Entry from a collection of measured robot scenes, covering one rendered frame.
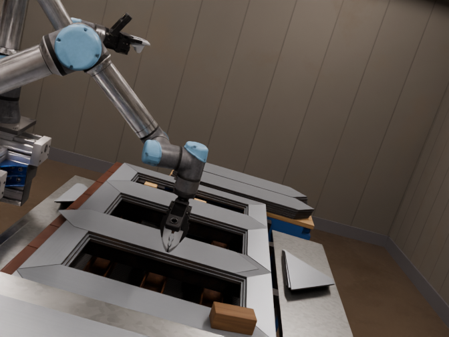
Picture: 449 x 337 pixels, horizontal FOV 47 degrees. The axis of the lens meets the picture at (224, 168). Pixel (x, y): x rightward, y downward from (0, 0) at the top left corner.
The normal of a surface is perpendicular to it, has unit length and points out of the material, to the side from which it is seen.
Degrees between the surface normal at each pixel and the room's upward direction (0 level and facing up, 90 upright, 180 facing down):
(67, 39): 85
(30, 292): 0
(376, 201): 90
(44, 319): 0
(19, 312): 0
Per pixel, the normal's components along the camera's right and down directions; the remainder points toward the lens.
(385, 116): 0.04, 0.27
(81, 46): 0.34, 0.26
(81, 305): 0.28, -0.93
